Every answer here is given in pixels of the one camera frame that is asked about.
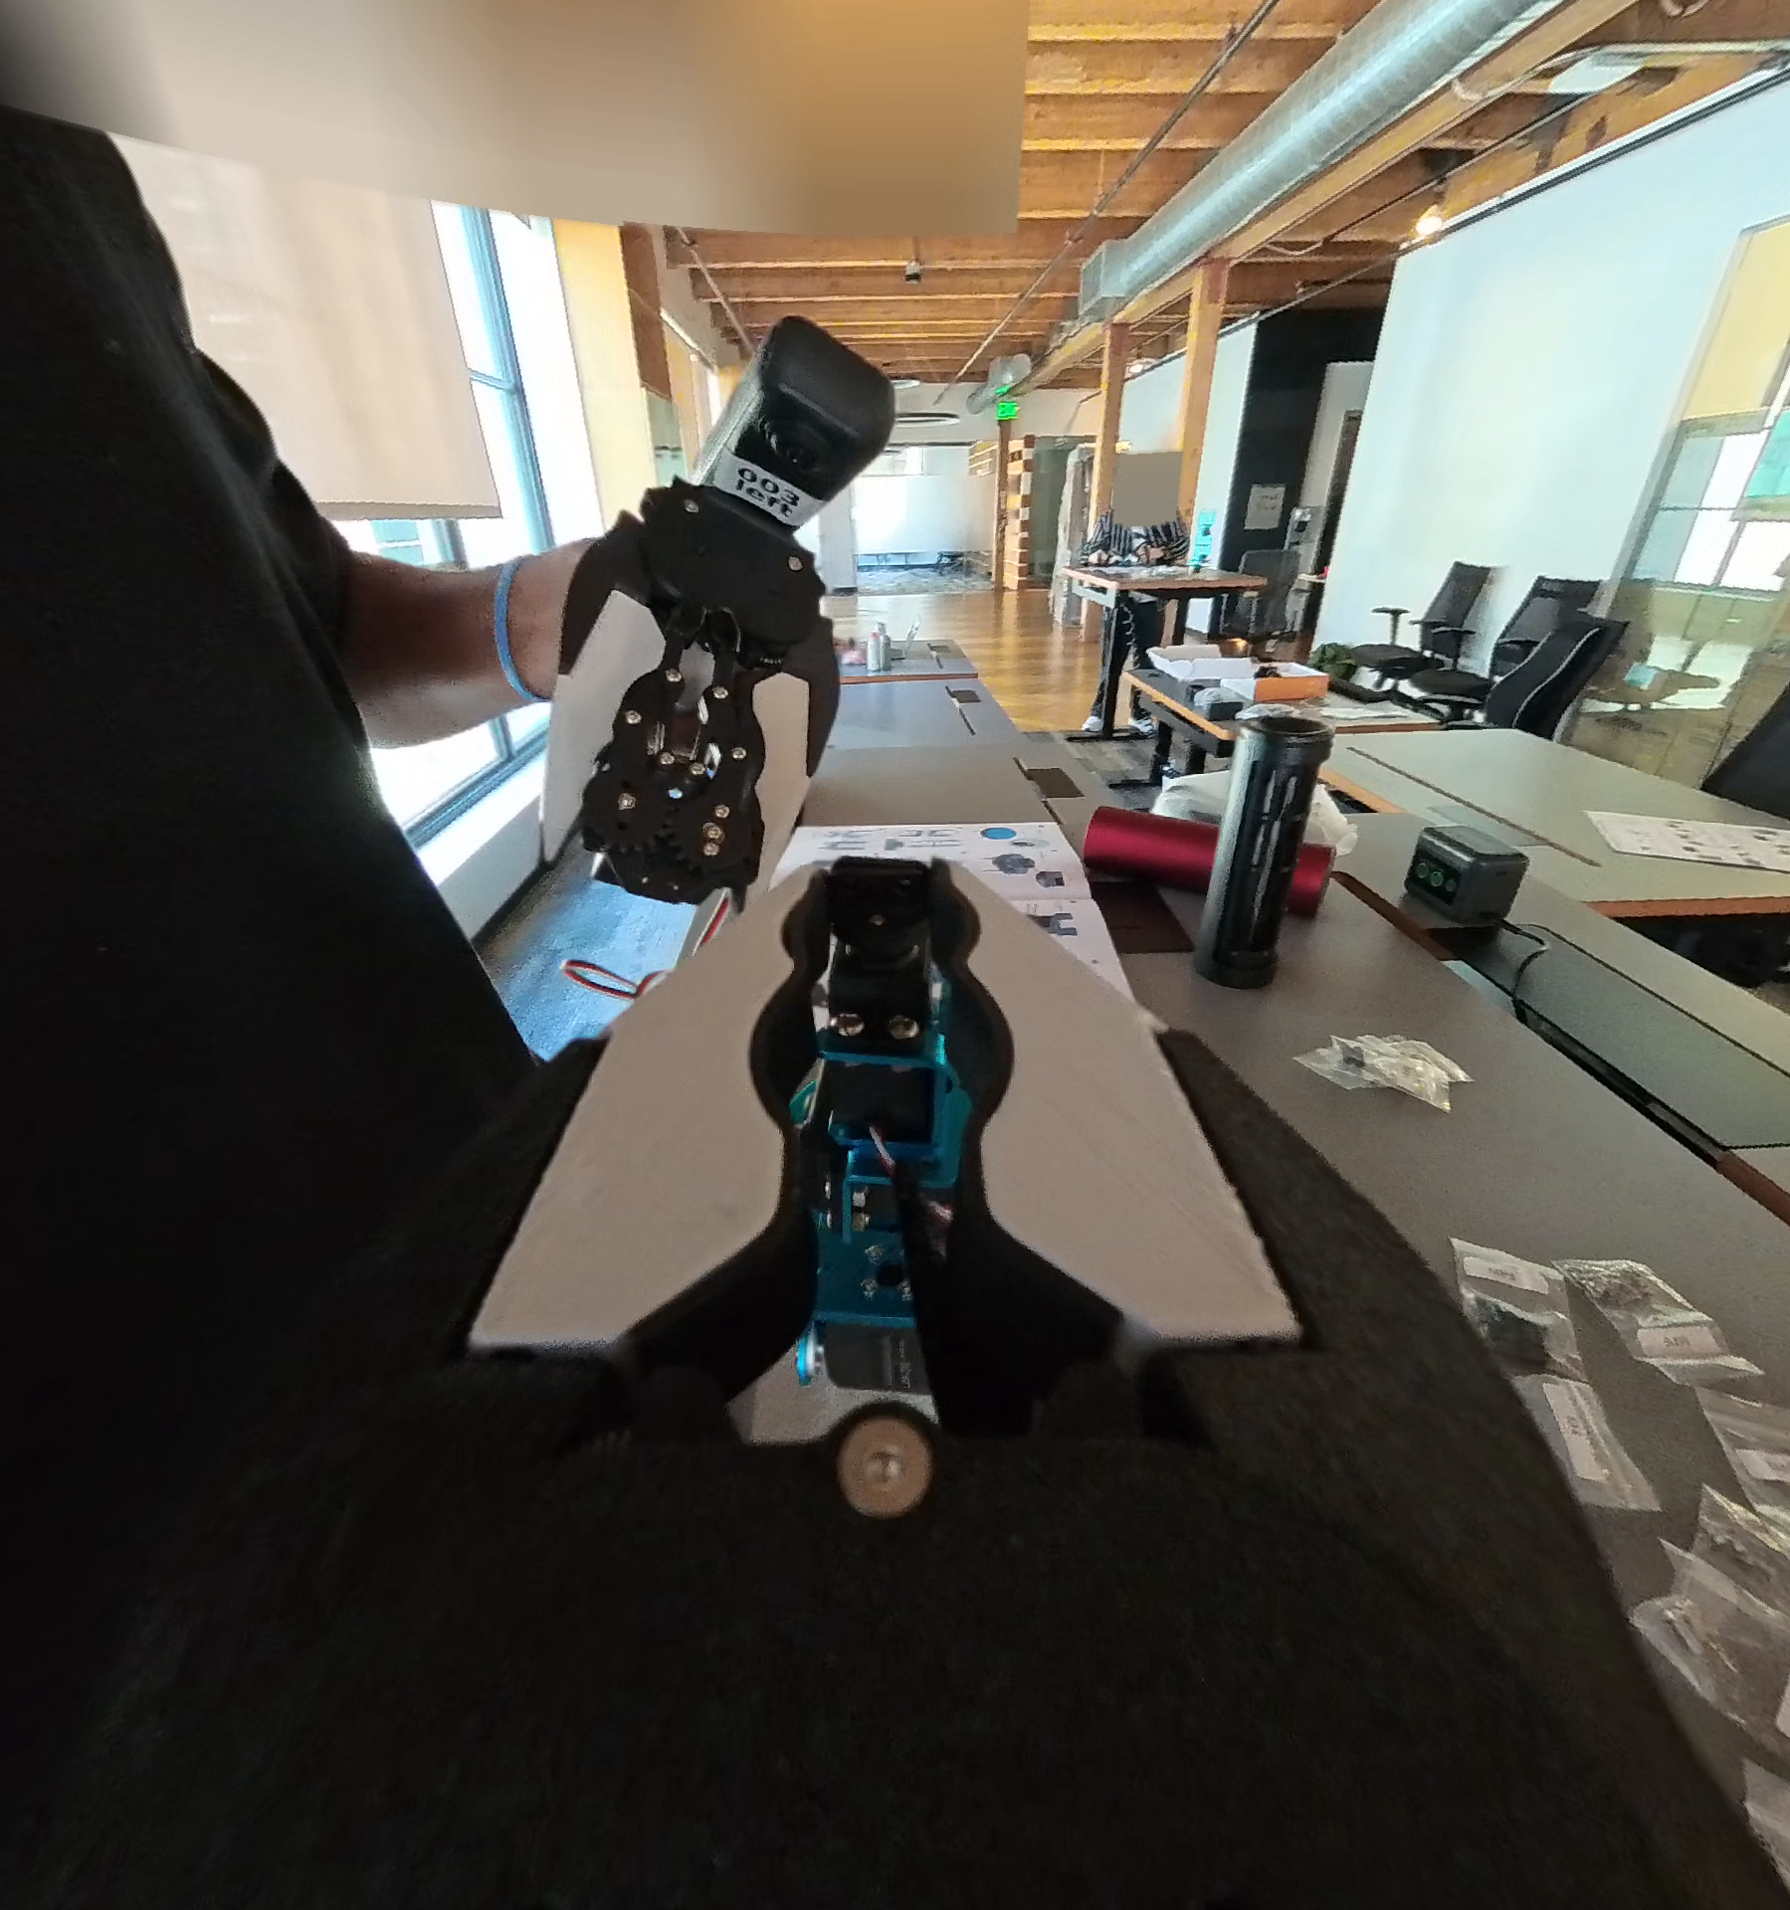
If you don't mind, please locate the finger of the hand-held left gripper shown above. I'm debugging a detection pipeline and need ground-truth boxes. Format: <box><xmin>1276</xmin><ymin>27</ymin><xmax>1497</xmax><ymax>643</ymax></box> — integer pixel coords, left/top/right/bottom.
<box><xmin>746</xmin><ymin>643</ymin><xmax>844</xmax><ymax>843</ymax></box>
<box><xmin>544</xmin><ymin>582</ymin><xmax>676</xmax><ymax>873</ymax></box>

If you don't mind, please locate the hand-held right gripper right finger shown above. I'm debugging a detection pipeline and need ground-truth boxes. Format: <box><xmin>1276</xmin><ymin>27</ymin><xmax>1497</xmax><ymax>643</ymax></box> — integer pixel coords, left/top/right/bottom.
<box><xmin>954</xmin><ymin>890</ymin><xmax>1305</xmax><ymax>1380</ymax></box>

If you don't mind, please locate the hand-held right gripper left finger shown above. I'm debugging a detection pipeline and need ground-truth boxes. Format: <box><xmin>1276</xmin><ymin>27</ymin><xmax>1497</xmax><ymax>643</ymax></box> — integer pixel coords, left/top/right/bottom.
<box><xmin>468</xmin><ymin>865</ymin><xmax>836</xmax><ymax>1380</ymax></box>

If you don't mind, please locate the black toy robot claw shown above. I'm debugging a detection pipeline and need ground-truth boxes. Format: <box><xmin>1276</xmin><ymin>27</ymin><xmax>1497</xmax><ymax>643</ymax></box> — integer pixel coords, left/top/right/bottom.
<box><xmin>572</xmin><ymin>591</ymin><xmax>789</xmax><ymax>909</ymax></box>

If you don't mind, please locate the red white black servo cable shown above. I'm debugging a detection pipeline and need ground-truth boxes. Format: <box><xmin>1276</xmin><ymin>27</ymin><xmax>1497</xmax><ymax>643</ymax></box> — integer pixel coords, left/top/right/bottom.
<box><xmin>558</xmin><ymin>890</ymin><xmax>742</xmax><ymax>1004</ymax></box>

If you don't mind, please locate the blue toy robot arm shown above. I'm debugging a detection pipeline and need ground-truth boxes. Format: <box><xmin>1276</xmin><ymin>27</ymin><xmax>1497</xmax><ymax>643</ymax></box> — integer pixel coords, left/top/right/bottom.
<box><xmin>785</xmin><ymin>857</ymin><xmax>979</xmax><ymax>1398</ymax></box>

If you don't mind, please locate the person's left forearm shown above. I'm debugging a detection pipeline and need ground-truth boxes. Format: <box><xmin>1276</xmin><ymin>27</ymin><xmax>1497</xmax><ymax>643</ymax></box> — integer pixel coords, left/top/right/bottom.
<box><xmin>336</xmin><ymin>548</ymin><xmax>522</xmax><ymax>754</ymax></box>

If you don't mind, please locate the dark grey desk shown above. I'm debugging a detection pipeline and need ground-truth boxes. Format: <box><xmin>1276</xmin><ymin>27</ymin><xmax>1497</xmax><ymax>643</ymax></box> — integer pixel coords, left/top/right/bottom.
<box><xmin>476</xmin><ymin>732</ymin><xmax>1790</xmax><ymax>1910</ymax></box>

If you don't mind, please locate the black desk panel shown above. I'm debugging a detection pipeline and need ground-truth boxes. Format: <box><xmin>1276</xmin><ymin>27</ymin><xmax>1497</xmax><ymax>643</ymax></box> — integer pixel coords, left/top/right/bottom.
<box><xmin>1500</xmin><ymin>934</ymin><xmax>1790</xmax><ymax>1158</ymax></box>

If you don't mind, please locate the person's left hand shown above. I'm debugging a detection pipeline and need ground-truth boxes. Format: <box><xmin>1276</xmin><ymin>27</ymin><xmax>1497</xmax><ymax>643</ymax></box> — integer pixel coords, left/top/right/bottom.
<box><xmin>509</xmin><ymin>530</ymin><xmax>650</xmax><ymax>712</ymax></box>

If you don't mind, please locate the blue wristband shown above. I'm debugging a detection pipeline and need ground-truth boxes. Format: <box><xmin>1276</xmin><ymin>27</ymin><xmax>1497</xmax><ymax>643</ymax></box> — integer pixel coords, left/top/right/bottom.
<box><xmin>486</xmin><ymin>555</ymin><xmax>550</xmax><ymax>706</ymax></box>

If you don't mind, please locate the large window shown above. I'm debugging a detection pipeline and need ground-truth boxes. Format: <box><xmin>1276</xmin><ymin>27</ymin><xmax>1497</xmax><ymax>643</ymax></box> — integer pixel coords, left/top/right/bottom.
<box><xmin>329</xmin><ymin>198</ymin><xmax>622</xmax><ymax>843</ymax></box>

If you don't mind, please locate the printed instruction sheet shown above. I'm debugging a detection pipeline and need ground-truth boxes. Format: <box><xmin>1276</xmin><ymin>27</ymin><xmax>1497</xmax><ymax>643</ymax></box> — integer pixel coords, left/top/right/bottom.
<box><xmin>771</xmin><ymin>818</ymin><xmax>1140</xmax><ymax>1004</ymax></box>

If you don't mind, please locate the small clear parts bag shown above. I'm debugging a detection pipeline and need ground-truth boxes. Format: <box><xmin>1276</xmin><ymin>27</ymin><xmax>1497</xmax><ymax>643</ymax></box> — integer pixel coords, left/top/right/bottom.
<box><xmin>1296</xmin><ymin>1031</ymin><xmax>1472</xmax><ymax>1113</ymax></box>

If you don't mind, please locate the red tube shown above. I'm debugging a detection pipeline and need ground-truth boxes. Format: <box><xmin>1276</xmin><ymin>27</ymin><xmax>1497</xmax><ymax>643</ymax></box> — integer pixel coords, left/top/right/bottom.
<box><xmin>1081</xmin><ymin>803</ymin><xmax>1340</xmax><ymax>917</ymax></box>

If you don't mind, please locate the black cylindrical flask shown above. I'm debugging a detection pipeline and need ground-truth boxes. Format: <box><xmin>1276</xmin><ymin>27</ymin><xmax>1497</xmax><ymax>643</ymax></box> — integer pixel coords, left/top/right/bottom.
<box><xmin>1190</xmin><ymin>709</ymin><xmax>1337</xmax><ymax>991</ymax></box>

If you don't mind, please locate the white plastic bag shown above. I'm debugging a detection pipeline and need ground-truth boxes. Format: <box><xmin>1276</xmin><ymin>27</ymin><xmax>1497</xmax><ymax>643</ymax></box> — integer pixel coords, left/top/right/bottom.
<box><xmin>1147</xmin><ymin>764</ymin><xmax>1362</xmax><ymax>856</ymax></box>

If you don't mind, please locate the small black box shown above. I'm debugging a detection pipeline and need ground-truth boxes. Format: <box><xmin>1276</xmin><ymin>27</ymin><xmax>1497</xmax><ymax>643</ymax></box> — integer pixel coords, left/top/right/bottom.
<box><xmin>1398</xmin><ymin>824</ymin><xmax>1531</xmax><ymax>930</ymax></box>

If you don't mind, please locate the wooden column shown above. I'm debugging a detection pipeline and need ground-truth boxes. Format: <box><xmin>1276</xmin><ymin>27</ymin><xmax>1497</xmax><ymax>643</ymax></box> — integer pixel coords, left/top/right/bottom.
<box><xmin>1175</xmin><ymin>258</ymin><xmax>1233</xmax><ymax>574</ymax></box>

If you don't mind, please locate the beige office table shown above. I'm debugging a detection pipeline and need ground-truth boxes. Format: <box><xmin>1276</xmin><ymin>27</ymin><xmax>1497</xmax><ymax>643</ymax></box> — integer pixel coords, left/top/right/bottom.
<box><xmin>1322</xmin><ymin>724</ymin><xmax>1790</xmax><ymax>917</ymax></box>

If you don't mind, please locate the pile of small parts bags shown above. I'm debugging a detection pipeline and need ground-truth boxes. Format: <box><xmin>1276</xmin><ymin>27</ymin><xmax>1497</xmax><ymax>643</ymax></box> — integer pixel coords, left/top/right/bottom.
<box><xmin>1442</xmin><ymin>1234</ymin><xmax>1790</xmax><ymax>1910</ymax></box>

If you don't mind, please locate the black office chair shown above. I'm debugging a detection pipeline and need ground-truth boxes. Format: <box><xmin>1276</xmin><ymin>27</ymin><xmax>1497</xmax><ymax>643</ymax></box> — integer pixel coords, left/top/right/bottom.
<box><xmin>1651</xmin><ymin>665</ymin><xmax>1790</xmax><ymax>991</ymax></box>
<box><xmin>1337</xmin><ymin>557</ymin><xmax>1633</xmax><ymax>741</ymax></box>

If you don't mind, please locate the white paper sheet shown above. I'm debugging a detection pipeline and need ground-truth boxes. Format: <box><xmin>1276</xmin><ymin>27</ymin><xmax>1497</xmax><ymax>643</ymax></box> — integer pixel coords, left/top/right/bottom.
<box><xmin>1584</xmin><ymin>810</ymin><xmax>1790</xmax><ymax>885</ymax></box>

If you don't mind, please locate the silver ventilation duct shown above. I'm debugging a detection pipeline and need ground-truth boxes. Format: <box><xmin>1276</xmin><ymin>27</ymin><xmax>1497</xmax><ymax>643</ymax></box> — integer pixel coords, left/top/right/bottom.
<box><xmin>1068</xmin><ymin>0</ymin><xmax>1617</xmax><ymax>325</ymax></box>

